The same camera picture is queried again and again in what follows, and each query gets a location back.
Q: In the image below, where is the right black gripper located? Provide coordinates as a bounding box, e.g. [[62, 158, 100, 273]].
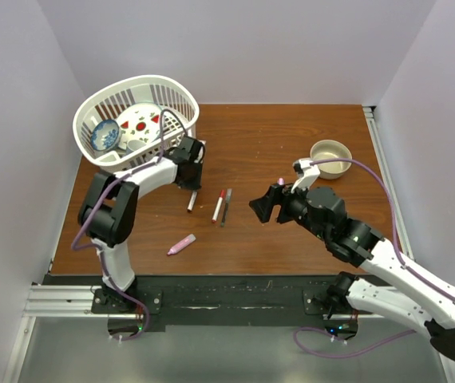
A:
[[248, 177, 329, 242]]

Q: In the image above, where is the green gel pen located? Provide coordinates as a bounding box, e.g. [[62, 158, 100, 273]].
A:
[[220, 196, 231, 227]]

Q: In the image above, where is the white red marker pen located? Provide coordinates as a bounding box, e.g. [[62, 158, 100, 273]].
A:
[[212, 196, 224, 223]]

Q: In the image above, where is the white black marker pen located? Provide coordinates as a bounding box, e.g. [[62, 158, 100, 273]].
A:
[[187, 191, 198, 213]]

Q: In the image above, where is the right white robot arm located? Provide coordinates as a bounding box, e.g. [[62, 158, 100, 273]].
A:
[[249, 184, 455, 361]]

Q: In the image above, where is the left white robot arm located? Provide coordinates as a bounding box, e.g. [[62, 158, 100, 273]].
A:
[[72, 136, 206, 313]]

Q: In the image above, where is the pink highlighter pen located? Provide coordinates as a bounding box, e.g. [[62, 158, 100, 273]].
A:
[[167, 234, 196, 256]]

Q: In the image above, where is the white plastic dish basket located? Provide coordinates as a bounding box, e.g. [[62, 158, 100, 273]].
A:
[[72, 75, 200, 172]]

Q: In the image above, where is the white cup in basket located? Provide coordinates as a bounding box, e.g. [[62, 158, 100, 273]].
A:
[[125, 140, 146, 156]]

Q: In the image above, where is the white plate with fruit pattern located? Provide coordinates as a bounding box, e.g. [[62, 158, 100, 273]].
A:
[[116, 102, 162, 149]]

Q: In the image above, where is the beige ceramic bowl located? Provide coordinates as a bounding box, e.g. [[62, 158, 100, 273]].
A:
[[310, 140, 352, 180]]

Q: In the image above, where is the blue patterned bowl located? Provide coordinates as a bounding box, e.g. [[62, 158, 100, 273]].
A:
[[90, 119, 121, 153]]

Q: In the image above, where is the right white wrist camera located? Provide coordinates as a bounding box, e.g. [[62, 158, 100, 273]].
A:
[[291, 158, 320, 193]]

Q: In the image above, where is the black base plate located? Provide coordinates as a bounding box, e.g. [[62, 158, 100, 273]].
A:
[[91, 274, 372, 332]]

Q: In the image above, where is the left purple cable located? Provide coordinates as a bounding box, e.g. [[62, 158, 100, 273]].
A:
[[69, 109, 195, 342]]

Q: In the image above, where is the purple cable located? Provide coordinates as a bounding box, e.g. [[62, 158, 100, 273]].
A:
[[69, 109, 195, 342], [293, 158, 455, 358]]

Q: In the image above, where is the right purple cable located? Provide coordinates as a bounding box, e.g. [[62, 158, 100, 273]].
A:
[[293, 158, 455, 358]]

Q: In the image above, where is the aluminium frame rail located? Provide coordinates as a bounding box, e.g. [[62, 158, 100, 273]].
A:
[[23, 282, 105, 318]]

